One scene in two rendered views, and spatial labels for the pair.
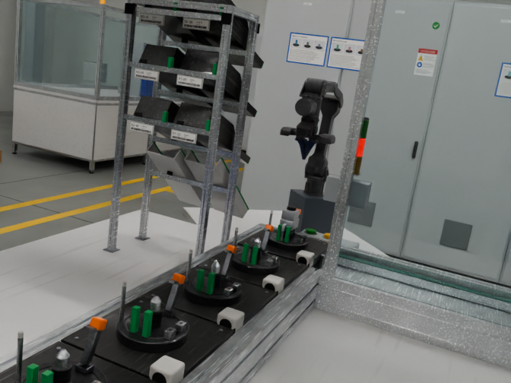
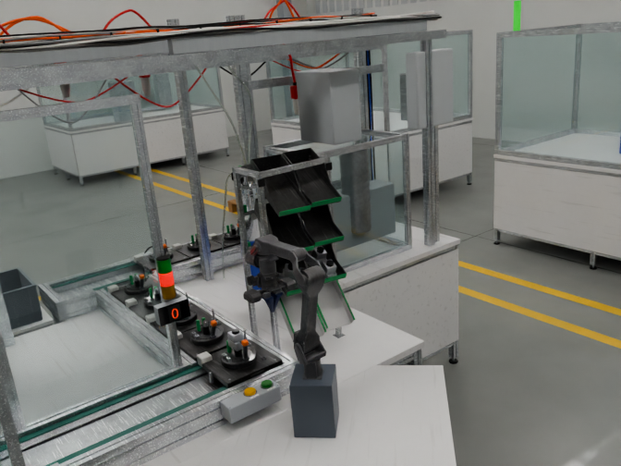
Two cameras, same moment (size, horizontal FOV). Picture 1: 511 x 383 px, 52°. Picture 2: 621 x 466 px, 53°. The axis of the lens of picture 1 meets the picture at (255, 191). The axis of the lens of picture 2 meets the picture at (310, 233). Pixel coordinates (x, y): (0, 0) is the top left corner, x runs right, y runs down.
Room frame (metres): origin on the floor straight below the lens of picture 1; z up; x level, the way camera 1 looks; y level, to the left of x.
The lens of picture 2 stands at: (3.00, -1.75, 2.15)
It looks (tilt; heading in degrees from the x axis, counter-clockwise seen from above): 18 degrees down; 122
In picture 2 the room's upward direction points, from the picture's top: 5 degrees counter-clockwise
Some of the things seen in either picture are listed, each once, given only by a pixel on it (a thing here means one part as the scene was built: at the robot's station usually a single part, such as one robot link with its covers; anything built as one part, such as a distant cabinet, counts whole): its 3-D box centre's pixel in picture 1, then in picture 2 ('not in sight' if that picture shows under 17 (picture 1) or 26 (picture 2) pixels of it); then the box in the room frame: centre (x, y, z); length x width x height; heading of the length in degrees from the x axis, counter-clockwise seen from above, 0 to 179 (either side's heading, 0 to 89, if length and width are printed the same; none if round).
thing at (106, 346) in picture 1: (154, 314); not in sight; (0.94, 0.16, 1.01); 0.24 x 0.24 x 0.13; 68
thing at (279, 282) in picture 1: (256, 251); (206, 328); (1.39, -0.03, 1.01); 0.24 x 0.24 x 0.13; 68
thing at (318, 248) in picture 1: (285, 246); (239, 361); (1.63, -0.12, 0.96); 0.24 x 0.24 x 0.02; 68
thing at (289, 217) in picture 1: (289, 217); (235, 337); (1.62, -0.12, 1.06); 0.08 x 0.04 x 0.07; 158
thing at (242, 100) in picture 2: not in sight; (249, 146); (0.92, 1.03, 1.56); 0.09 x 0.04 x 1.39; 68
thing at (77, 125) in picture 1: (113, 77); not in sight; (7.57, 2.23, 1.13); 2.26 x 1.36 x 2.25; 158
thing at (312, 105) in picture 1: (310, 98); (259, 252); (1.79, -0.14, 1.43); 0.12 x 0.08 x 0.11; 159
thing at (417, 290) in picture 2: not in sight; (359, 313); (1.37, 1.39, 0.43); 1.11 x 0.68 x 0.86; 68
